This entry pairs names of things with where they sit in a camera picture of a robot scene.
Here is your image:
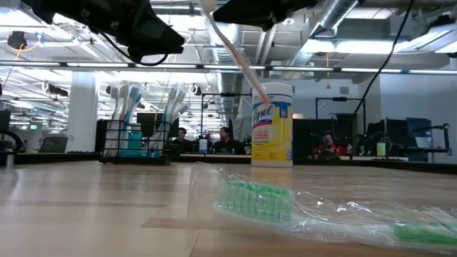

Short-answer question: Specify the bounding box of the black boom stand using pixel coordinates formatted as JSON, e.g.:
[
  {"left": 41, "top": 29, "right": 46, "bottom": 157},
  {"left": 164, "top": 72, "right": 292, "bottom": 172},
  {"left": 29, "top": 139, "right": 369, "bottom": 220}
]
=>
[{"left": 413, "top": 123, "right": 451, "bottom": 155}]

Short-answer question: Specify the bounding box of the dark monitor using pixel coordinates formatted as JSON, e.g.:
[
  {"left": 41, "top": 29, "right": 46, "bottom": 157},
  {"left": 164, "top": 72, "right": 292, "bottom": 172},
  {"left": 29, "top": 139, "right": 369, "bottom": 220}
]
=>
[{"left": 366, "top": 119, "right": 408, "bottom": 147}]

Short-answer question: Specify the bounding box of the black cabinet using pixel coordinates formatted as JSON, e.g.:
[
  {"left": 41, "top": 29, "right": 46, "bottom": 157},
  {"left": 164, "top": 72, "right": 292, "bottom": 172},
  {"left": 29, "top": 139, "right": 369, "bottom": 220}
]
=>
[{"left": 95, "top": 119, "right": 119, "bottom": 154}]

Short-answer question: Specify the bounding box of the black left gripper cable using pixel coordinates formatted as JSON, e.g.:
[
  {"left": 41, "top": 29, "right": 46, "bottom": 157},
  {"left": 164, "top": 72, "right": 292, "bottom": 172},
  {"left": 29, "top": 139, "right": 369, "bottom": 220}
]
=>
[{"left": 98, "top": 31, "right": 171, "bottom": 68}]

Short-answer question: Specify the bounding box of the long ceiling light strip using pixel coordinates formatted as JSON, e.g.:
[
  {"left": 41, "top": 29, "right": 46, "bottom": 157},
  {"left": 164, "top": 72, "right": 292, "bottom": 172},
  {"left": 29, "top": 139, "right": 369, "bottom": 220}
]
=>
[{"left": 0, "top": 60, "right": 457, "bottom": 75}]

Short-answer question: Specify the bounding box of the person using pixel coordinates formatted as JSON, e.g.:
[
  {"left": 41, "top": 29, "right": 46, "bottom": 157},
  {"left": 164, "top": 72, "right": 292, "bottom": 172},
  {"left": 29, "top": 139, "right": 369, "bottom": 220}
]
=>
[
  {"left": 381, "top": 134, "right": 403, "bottom": 154},
  {"left": 213, "top": 126, "right": 246, "bottom": 156},
  {"left": 313, "top": 132, "right": 350, "bottom": 158},
  {"left": 172, "top": 126, "right": 196, "bottom": 154}
]

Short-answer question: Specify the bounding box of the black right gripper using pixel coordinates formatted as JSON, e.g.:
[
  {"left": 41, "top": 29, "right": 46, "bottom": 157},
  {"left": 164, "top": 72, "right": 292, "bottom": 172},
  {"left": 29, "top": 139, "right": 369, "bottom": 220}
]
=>
[{"left": 213, "top": 0, "right": 322, "bottom": 31}]

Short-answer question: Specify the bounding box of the black monitor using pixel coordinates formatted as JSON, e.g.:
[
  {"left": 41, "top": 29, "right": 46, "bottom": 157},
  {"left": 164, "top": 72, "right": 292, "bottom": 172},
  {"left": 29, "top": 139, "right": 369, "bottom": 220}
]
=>
[{"left": 136, "top": 112, "right": 180, "bottom": 139}]

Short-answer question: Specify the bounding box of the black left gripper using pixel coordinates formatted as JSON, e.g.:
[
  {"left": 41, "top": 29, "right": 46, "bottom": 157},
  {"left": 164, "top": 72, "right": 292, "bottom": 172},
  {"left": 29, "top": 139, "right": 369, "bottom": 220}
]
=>
[{"left": 53, "top": 0, "right": 185, "bottom": 64}]

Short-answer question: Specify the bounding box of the purple toothbrush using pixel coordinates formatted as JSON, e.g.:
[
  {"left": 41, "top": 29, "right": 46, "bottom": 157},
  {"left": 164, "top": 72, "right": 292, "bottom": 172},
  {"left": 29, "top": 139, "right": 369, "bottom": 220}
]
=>
[{"left": 108, "top": 85, "right": 121, "bottom": 158}]

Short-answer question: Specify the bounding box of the blue-grey monitor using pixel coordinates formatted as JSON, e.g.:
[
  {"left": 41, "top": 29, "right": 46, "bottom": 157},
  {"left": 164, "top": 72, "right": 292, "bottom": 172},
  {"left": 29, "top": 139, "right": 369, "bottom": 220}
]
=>
[{"left": 406, "top": 117, "right": 433, "bottom": 138}]

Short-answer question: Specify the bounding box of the black ceiling-hung device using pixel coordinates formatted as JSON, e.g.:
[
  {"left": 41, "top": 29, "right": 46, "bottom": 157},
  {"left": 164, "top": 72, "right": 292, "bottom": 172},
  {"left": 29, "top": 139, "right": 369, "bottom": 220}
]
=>
[{"left": 6, "top": 31, "right": 28, "bottom": 50}]

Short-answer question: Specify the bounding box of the teal mouthwash bottle white cap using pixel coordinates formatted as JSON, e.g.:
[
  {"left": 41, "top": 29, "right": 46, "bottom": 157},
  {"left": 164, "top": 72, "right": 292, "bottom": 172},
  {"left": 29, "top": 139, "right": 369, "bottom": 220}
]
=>
[
  {"left": 127, "top": 124, "right": 144, "bottom": 151},
  {"left": 117, "top": 149, "right": 158, "bottom": 158}
]

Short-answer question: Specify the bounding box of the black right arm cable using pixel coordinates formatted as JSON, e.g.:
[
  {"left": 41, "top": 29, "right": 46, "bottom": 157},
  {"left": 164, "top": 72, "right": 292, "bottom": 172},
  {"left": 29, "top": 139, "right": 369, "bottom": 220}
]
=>
[{"left": 351, "top": 0, "right": 416, "bottom": 119}]

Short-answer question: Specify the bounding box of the black wire caddy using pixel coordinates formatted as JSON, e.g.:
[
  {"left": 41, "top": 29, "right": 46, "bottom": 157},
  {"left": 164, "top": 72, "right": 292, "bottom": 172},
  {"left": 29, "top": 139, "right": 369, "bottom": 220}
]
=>
[{"left": 99, "top": 119, "right": 174, "bottom": 166}]

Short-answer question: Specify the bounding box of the white square column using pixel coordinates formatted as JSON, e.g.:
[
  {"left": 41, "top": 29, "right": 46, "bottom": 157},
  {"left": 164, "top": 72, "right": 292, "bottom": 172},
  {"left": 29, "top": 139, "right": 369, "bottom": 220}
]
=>
[{"left": 66, "top": 71, "right": 99, "bottom": 153}]

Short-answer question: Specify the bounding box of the yellow Lysol wipes canister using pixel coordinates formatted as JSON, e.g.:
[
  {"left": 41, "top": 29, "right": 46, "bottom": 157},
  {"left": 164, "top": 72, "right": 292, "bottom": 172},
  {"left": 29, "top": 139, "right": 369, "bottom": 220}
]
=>
[{"left": 251, "top": 81, "right": 293, "bottom": 168}]

